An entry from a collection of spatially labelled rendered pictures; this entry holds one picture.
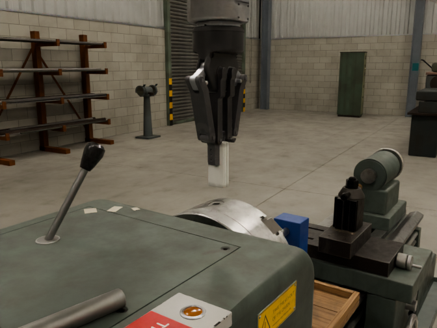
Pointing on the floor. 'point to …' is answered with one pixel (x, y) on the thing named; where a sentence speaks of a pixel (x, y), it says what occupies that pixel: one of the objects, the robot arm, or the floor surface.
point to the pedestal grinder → (147, 110)
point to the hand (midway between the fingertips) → (218, 164)
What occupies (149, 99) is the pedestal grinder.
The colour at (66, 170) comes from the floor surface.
